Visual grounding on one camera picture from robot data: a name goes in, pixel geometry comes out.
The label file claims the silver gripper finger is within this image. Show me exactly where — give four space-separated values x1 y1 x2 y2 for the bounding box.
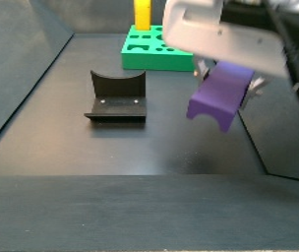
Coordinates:
193 56 210 84
241 77 268 109

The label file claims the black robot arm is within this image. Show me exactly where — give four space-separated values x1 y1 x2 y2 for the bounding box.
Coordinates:
163 0 299 99

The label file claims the green foam shape board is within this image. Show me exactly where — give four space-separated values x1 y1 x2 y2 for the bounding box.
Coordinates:
121 26 194 72

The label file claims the black L-shaped fixture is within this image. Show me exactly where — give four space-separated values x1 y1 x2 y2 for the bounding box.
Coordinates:
84 71 147 121

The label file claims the purple arch block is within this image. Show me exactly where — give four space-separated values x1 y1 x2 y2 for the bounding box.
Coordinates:
187 62 256 132

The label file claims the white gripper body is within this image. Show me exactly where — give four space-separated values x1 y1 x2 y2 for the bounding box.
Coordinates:
163 0 288 78

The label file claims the yellow square block peg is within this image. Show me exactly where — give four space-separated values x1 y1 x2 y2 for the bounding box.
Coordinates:
134 0 153 31

